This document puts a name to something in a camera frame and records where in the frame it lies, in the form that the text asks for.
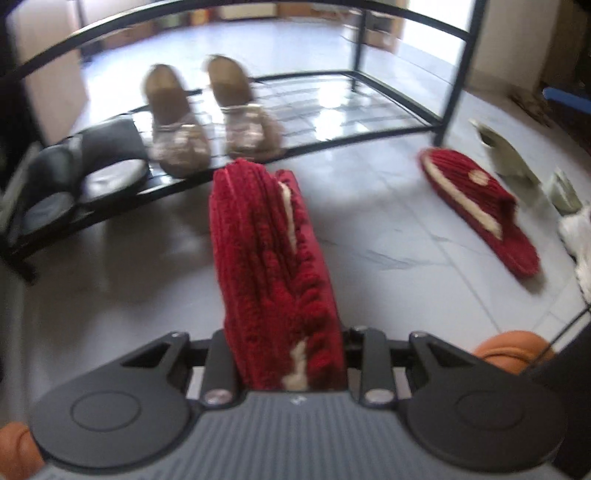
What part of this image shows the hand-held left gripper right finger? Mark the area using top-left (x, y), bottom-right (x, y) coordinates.
top-left (355, 328), bottom-right (481, 408)

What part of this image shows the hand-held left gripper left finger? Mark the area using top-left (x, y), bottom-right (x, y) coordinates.
top-left (121, 329), bottom-right (243, 407)

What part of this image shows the red fuzzy slipper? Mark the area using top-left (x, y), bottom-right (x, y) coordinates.
top-left (208, 158), bottom-right (348, 391)
top-left (419, 148), bottom-right (541, 278)

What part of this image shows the black metal shoe rack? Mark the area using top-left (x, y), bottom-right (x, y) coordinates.
top-left (0, 0), bottom-right (490, 283)

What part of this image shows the orange rounded object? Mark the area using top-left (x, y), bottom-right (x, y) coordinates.
top-left (475, 330), bottom-right (557, 376)
top-left (0, 408), bottom-right (46, 480)

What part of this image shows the black slipper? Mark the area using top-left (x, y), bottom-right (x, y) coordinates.
top-left (8, 138), bottom-right (84, 241)
top-left (78, 117), bottom-right (151, 204)

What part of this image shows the white cloth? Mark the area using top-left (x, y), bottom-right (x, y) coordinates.
top-left (557, 207), bottom-right (591, 301)

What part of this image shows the olive green shoe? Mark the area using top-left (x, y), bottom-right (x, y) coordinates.
top-left (547, 168), bottom-right (583, 214)
top-left (470, 119), bottom-right (542, 195)

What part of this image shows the beige embellished shoe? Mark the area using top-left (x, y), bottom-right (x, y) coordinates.
top-left (204, 54), bottom-right (288, 162)
top-left (143, 64), bottom-right (213, 177)

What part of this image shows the blue object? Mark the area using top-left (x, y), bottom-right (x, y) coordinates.
top-left (542, 88), bottom-right (591, 116)

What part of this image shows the light wooden cabinet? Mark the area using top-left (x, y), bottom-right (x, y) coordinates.
top-left (8, 0), bottom-right (90, 144)

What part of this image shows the black cable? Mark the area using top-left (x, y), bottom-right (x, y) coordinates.
top-left (529, 308), bottom-right (591, 367)

